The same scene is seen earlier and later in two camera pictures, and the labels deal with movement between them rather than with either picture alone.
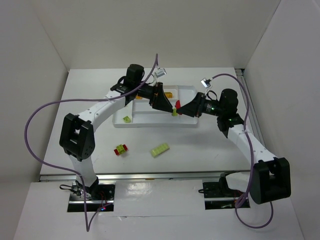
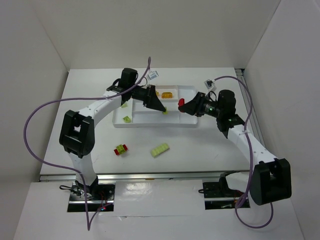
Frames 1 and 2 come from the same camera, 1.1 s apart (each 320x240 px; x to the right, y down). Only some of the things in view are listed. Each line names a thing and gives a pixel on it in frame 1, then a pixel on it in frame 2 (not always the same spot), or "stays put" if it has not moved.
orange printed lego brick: (169, 94) stays put
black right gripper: (199, 105) stays put
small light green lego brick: (127, 119) stays put
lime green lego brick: (174, 113) -> (166, 113)
